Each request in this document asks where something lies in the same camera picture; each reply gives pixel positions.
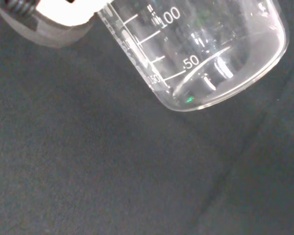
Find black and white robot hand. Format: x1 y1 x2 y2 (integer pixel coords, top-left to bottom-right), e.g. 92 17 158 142
0 0 113 48

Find black bench cloth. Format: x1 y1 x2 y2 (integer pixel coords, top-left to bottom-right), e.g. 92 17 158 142
0 0 294 235

